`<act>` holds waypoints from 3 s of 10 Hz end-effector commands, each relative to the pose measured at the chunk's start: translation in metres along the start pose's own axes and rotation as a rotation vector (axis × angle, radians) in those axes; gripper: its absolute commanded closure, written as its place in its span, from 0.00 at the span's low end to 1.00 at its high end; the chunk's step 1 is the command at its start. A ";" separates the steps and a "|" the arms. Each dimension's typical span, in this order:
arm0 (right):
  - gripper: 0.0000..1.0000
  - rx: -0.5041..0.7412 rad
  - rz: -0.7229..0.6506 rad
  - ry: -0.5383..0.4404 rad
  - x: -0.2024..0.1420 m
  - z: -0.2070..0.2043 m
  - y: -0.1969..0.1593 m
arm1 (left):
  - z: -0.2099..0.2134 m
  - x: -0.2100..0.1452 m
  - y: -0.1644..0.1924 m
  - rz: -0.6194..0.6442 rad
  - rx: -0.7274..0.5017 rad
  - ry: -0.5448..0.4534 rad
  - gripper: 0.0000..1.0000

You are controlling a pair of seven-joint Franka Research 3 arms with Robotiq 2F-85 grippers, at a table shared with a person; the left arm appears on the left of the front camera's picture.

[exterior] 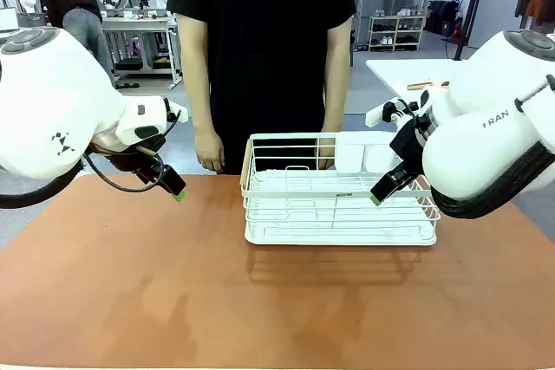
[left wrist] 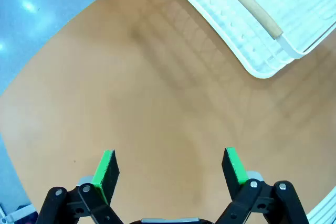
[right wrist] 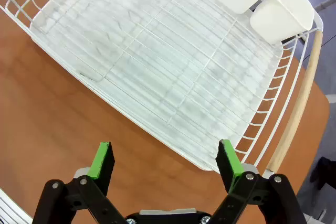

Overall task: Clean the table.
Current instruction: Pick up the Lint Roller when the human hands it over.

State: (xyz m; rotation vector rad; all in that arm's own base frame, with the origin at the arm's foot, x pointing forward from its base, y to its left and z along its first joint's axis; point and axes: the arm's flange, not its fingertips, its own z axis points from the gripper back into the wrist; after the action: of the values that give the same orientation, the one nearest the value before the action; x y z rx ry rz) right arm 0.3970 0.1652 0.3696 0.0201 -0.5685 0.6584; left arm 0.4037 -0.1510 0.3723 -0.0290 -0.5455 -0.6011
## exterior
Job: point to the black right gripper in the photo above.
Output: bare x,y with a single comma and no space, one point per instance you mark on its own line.
412,144

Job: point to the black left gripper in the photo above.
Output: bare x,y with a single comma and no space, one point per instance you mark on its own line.
130,160

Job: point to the person's right forearm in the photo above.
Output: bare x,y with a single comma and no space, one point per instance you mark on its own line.
195,75

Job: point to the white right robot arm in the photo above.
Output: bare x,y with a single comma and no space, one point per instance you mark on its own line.
477,149

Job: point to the person's left forearm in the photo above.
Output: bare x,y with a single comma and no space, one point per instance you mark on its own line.
337,75

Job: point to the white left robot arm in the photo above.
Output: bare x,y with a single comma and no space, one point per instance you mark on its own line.
43,105

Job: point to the person's right hand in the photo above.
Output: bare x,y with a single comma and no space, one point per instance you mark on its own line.
209,151

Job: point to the person's left hand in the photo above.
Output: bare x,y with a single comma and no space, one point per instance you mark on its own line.
329,127

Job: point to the short white cutlery cup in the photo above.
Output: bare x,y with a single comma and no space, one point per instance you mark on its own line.
379,158

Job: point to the tall white cutlery cup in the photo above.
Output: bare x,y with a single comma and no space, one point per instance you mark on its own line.
349,153

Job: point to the small wooden block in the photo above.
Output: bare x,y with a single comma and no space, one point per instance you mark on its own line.
427,84

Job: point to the white side table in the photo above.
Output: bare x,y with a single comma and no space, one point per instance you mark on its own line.
403,71

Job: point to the wooden shoe rack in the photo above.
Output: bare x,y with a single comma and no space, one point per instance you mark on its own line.
396,32

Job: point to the white background workbench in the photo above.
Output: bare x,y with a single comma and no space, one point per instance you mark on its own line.
139,25

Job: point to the person in black shirt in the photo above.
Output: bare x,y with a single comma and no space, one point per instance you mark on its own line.
264,40

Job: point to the black bag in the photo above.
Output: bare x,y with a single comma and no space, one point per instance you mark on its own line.
443,17

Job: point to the black slanted pole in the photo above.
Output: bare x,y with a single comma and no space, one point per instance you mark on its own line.
472,1

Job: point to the bystander in black top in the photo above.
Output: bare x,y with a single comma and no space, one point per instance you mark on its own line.
69,1

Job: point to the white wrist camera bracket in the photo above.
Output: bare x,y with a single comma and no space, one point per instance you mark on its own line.
374,113
180,112

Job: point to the black camera clamp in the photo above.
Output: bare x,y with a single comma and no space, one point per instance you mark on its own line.
401,111

